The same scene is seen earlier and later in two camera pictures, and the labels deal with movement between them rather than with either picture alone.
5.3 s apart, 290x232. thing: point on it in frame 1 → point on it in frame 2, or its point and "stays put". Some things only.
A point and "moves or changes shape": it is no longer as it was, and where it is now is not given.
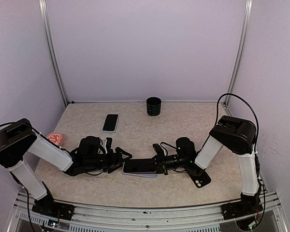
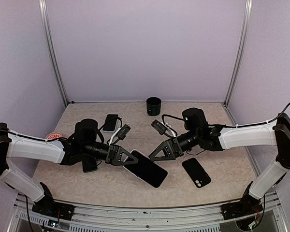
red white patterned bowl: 56,137 stays put
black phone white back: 110,122 stays put
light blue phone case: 110,131 moves or changes shape
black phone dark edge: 140,165 moves or changes shape
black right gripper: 160,165 → 171,148
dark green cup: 153,106 stays put
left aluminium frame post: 42,3 stays put
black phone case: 199,176 stays put
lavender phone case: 152,175 moves or changes shape
